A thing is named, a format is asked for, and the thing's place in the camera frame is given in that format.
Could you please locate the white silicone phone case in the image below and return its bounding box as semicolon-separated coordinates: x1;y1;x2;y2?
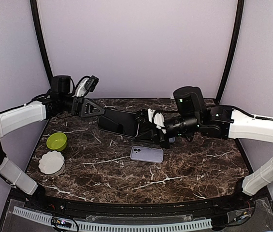
130;146;164;163

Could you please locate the white fluted bowl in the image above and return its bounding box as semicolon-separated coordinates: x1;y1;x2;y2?
38;151;65;176

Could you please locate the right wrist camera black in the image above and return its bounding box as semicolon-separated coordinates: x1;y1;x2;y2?
135;108;167;134

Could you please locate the black right frame post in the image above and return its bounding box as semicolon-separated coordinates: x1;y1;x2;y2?
216;0;244;103

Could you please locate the black table edge rail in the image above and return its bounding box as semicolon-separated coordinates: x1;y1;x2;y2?
5;186;272;220

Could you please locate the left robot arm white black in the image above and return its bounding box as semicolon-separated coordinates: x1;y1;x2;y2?
0;75;105;211

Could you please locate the small circuit board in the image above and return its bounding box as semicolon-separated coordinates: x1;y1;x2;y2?
51;217;72;229

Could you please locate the black frame post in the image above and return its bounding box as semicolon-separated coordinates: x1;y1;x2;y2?
216;0;244;103
29;0;53;84

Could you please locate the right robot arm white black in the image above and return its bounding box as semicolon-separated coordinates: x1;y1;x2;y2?
135;86;273;210

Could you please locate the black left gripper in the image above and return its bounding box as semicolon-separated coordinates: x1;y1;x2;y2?
60;94;107;117

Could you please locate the green bowl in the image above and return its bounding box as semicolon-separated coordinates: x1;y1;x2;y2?
46;132;67;151

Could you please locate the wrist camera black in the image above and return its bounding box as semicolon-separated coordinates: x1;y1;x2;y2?
135;108;167;134
74;76;99;97

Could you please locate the white slotted cable duct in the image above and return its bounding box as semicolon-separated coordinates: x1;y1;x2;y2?
12;206;213;232

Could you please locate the black left frame post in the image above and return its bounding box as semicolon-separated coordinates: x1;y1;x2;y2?
29;0;53;84

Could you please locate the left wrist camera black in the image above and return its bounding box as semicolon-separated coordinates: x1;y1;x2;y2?
74;76;99;97

